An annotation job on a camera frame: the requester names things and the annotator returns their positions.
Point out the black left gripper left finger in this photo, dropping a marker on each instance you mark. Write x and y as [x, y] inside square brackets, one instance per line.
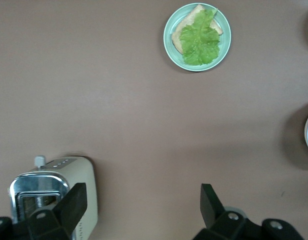
[61, 215]

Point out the brown table cover sheet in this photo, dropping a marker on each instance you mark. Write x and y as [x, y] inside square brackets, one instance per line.
[119, 100]

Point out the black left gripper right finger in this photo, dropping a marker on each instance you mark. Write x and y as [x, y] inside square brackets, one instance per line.
[219, 222]

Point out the green plate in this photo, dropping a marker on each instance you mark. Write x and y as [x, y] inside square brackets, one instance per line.
[171, 47]

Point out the beige and chrome toaster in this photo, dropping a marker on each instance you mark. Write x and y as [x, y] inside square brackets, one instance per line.
[79, 175]

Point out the green lettuce leaf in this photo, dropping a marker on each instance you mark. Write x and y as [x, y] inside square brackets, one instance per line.
[200, 42]

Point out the toasted bread slice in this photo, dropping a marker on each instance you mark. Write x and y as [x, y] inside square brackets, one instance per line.
[186, 22]

